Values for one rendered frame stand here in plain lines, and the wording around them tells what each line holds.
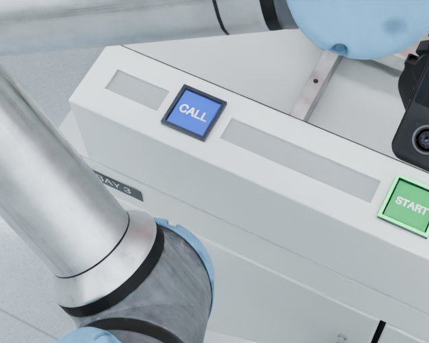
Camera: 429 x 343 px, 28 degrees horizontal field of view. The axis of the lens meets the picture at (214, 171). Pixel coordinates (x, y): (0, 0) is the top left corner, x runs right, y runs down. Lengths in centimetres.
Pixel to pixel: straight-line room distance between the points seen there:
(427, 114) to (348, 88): 53
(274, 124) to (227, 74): 22
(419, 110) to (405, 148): 3
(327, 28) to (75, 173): 37
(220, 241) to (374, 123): 25
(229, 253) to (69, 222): 46
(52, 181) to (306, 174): 33
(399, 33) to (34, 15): 18
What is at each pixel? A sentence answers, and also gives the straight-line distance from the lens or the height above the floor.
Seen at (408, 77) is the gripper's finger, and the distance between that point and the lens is 72.
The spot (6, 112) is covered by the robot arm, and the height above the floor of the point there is 122.
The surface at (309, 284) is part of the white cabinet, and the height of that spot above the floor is 74.
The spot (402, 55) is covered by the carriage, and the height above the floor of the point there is 88.
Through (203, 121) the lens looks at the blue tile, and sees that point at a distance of 96.
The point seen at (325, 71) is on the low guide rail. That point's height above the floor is 85.
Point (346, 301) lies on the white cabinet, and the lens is 111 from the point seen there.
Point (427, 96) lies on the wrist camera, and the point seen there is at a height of 126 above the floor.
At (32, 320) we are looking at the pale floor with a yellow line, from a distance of 193.
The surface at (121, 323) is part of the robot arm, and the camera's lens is 74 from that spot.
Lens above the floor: 178
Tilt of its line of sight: 62 degrees down
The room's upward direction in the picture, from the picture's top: 5 degrees counter-clockwise
